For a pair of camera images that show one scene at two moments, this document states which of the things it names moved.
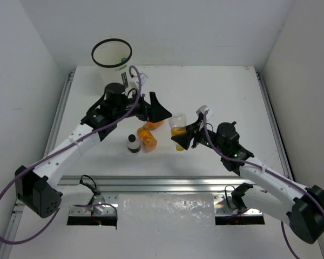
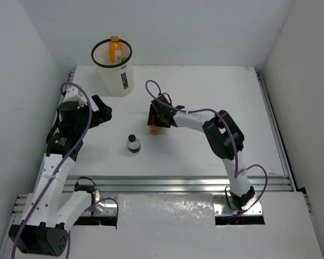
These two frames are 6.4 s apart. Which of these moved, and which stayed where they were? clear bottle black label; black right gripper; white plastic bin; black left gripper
Moved: black left gripper; black right gripper
Stayed: clear bottle black label; white plastic bin
